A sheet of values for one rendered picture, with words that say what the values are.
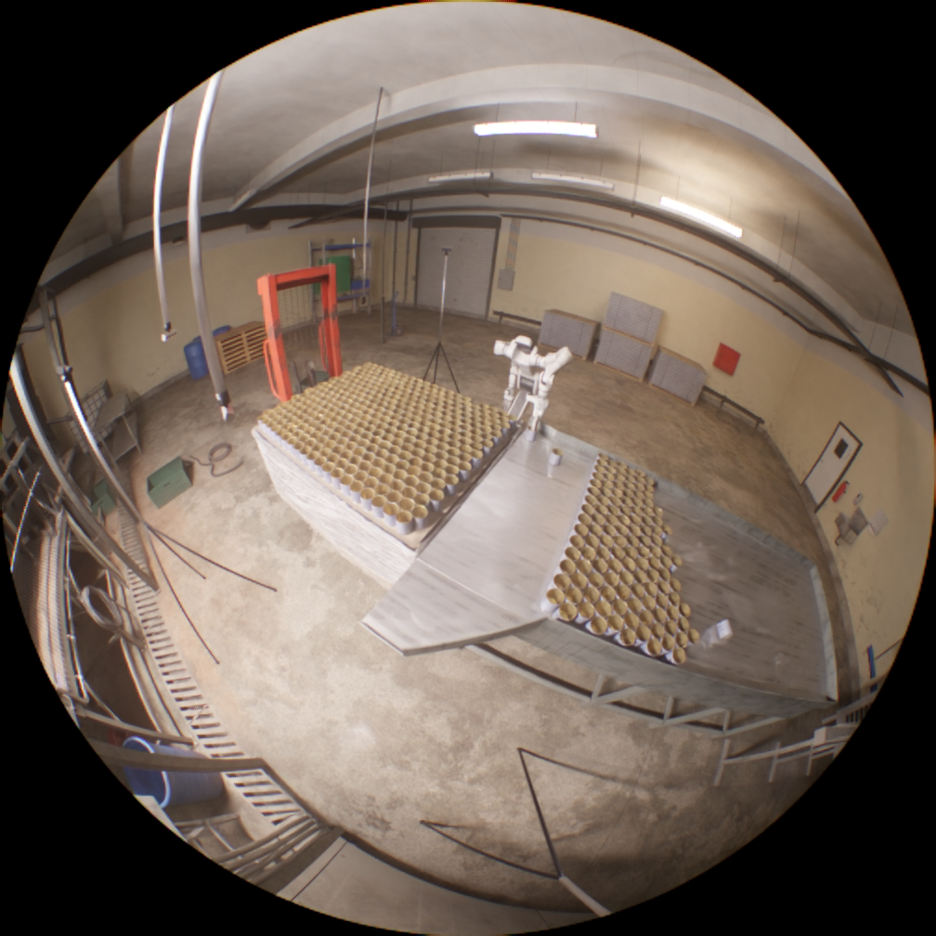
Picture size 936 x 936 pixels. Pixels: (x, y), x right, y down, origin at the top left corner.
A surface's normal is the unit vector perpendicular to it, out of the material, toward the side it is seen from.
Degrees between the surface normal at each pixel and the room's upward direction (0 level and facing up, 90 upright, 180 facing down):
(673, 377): 92
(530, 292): 90
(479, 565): 0
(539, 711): 0
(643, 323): 92
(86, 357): 90
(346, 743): 0
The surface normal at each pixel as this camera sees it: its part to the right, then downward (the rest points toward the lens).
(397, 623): 0.10, -0.76
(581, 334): -0.50, 0.51
